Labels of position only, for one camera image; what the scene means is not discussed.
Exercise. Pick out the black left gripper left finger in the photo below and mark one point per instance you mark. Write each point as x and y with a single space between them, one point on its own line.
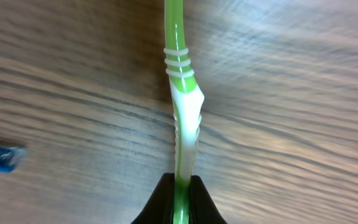
159 207

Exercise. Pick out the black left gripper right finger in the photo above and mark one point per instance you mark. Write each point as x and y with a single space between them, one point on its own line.
202 207

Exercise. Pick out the green white toothbrush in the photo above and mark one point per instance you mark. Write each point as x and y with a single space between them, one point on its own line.
187 99

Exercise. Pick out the blue disposable razor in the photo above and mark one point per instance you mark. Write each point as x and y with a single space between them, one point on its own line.
10 157

